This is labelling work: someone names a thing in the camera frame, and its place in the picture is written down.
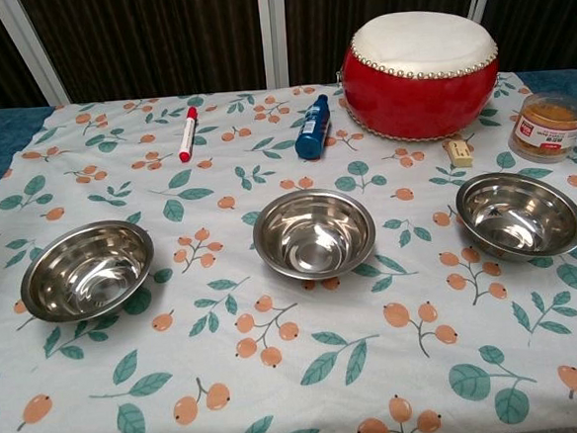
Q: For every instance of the floral fruit print tablecloth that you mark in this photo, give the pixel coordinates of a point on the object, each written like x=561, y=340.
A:
x=298, y=354

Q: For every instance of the red and white marker pen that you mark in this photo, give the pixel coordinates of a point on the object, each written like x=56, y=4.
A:
x=187, y=137

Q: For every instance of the red drum with white skin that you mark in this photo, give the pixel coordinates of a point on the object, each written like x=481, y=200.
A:
x=418, y=93

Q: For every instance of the small cream wooden tile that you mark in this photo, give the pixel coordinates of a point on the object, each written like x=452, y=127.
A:
x=458, y=154

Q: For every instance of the metal bowl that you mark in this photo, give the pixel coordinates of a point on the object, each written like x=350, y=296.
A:
x=74, y=263
x=521, y=210
x=314, y=229

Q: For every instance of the blue spray bottle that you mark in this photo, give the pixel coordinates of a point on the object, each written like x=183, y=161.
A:
x=311, y=133

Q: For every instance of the clear plastic snack jar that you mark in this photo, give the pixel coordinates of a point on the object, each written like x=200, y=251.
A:
x=547, y=129

